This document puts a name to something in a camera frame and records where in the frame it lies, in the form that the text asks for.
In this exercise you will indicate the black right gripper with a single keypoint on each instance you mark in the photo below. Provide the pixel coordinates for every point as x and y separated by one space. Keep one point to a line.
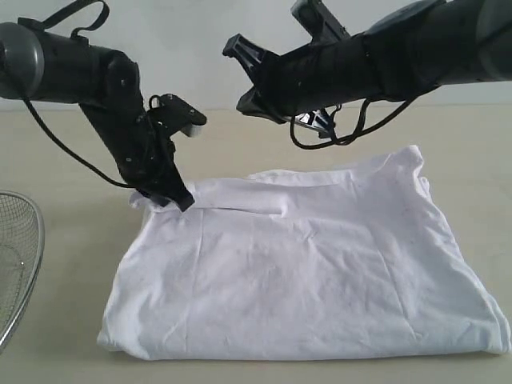
306 79

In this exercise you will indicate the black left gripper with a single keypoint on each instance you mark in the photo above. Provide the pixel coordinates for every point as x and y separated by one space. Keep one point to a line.
145 157

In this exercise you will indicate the white t-shirt red logo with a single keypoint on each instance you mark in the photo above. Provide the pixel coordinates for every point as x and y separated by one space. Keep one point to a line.
352 263

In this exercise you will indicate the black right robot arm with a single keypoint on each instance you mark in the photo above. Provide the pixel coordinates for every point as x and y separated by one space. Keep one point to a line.
409 53

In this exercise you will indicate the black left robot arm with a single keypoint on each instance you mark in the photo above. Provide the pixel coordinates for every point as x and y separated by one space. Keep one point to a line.
37 66

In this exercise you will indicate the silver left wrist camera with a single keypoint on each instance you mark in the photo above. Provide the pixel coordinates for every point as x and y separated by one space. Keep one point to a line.
174 115

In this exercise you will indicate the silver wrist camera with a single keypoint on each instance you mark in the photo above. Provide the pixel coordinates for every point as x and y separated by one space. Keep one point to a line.
319 22
174 115

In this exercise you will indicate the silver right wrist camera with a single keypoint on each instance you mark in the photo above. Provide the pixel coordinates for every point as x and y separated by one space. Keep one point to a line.
319 22

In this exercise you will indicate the oval wire mesh basket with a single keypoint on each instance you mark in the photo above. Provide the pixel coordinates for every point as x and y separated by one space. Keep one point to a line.
22 248

